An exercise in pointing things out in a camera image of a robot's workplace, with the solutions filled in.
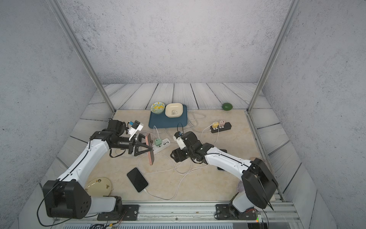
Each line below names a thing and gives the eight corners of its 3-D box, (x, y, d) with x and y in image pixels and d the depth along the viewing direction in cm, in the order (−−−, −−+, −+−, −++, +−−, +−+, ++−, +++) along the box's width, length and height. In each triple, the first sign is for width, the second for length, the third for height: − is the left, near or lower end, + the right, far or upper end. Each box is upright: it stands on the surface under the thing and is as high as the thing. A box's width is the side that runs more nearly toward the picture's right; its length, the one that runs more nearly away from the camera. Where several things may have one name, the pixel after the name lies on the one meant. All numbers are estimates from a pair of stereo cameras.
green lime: (222, 110, 123) (223, 106, 119) (221, 106, 126) (222, 102, 123) (231, 110, 123) (232, 106, 119) (230, 106, 126) (231, 102, 123)
